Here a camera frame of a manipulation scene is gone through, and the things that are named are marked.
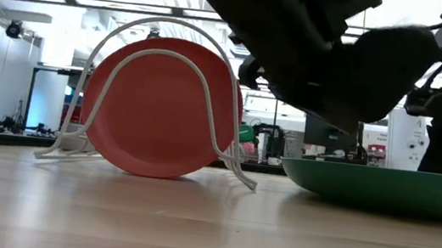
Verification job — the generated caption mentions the large black monitor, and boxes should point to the large black monitor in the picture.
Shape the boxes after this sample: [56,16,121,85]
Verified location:
[301,111,366,153]

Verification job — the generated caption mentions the black gantry frame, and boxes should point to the black gantry frame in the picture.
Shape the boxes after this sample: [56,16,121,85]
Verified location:
[22,64,92,141]
[238,91,281,157]

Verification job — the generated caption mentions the grey white timer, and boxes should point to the grey white timer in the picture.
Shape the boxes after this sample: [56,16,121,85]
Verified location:
[57,121,96,155]

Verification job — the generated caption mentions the black ceiling camera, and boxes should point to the black ceiling camera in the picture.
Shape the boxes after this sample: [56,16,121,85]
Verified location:
[4,18,25,42]
[146,27,162,42]

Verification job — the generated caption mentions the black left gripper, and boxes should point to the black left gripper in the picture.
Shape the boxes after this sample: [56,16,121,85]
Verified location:
[139,0,442,146]

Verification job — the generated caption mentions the plain orange plate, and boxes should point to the plain orange plate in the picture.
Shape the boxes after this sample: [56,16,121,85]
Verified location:
[73,26,253,189]

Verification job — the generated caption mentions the person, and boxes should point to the person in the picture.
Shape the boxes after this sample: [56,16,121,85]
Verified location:
[239,140,258,164]

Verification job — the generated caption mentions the white wire dish rack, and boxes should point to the white wire dish rack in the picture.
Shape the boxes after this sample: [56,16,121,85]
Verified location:
[32,2,278,192]

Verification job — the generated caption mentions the small green background plate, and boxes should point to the small green background plate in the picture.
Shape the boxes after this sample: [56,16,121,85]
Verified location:
[238,122,257,144]

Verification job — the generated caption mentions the large green plate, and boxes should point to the large green plate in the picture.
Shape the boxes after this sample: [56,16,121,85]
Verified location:
[277,152,442,223]

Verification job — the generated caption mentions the white pillar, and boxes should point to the white pillar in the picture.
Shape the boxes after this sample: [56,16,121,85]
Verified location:
[382,106,435,173]

